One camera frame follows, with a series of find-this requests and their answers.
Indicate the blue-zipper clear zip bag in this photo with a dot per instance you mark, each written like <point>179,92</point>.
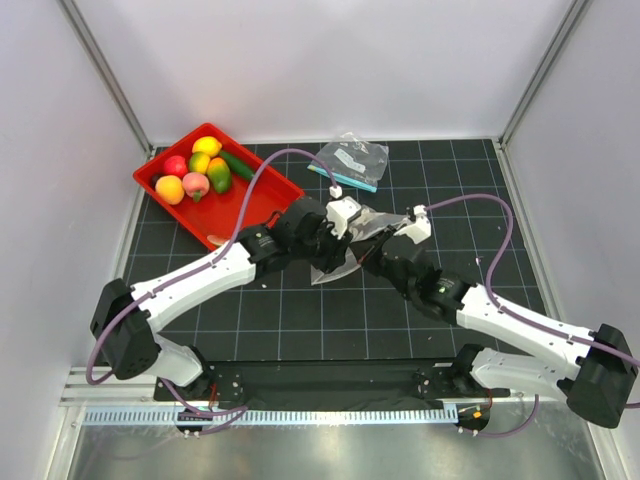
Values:
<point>354,162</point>

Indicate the pink toy peach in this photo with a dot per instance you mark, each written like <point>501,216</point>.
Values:
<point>195,185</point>

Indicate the yellow toy lemon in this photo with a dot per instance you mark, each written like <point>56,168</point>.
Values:
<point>208,145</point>

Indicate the red toy apple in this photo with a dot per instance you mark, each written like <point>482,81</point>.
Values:
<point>175,165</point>

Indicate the orange toy fruit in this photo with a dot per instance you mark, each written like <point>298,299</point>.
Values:
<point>169,188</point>

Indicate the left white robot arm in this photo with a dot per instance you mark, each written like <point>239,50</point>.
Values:
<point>129,335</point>

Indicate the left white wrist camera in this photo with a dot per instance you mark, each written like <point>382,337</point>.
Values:
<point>341,213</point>

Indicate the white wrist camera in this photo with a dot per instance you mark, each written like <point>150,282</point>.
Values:
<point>417,226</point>
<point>341,213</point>

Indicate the green orange toy mango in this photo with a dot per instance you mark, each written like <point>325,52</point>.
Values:
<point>219,175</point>

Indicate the toy watermelon slice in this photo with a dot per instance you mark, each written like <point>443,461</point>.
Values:
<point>217,241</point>

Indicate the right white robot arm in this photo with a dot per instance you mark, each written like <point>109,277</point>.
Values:
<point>592,371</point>

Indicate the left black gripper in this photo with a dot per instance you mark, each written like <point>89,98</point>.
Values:
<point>336,251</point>

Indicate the white-spotted clear zip bag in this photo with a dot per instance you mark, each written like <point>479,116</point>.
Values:
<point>368,224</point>

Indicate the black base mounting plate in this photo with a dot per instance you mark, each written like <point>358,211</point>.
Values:
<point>340,385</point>

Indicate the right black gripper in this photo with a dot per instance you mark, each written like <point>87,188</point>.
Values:
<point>369,261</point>

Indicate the small yellow-green toy fruit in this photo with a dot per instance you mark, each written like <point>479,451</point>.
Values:
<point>199,162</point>

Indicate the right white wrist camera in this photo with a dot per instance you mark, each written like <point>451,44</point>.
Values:
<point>417,226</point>

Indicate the green toy cucumber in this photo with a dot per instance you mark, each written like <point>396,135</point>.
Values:
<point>237,166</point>

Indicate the slotted cable duct strip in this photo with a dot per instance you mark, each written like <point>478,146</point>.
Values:
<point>174,416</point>

